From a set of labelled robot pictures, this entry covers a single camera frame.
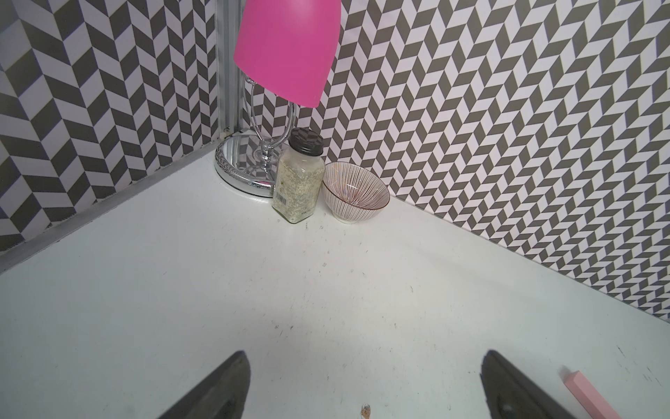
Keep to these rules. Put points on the glass spice jar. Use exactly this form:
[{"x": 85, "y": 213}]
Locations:
[{"x": 300, "y": 172}]

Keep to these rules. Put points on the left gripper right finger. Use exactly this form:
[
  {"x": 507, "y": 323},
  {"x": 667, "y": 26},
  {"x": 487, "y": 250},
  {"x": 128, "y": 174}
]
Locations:
[{"x": 511, "y": 394}]

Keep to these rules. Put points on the chrome glass holder stand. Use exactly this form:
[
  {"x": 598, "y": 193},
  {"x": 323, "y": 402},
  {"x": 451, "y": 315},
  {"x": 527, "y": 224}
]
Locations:
[{"x": 247, "y": 161}]

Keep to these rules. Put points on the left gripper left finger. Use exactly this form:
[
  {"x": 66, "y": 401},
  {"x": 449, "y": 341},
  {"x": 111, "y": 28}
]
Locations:
[{"x": 221, "y": 394}]

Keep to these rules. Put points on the small striped bowl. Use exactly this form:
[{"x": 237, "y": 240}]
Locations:
[{"x": 352, "y": 193}]

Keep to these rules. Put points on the light pink rectangular block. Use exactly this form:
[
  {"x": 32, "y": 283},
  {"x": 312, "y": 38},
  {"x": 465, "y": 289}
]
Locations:
[{"x": 589, "y": 398}]

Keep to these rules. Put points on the pink plastic wine glass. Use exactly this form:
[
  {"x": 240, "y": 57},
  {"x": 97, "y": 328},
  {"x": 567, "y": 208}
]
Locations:
[{"x": 288, "y": 47}]

